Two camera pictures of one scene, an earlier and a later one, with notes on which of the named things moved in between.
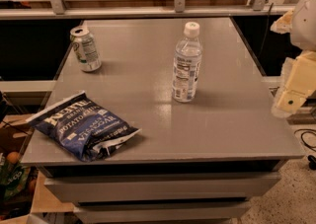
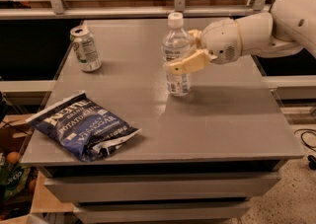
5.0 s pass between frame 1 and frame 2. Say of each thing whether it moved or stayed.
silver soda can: stayed
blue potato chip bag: stayed
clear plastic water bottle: moved
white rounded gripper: moved
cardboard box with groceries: stayed
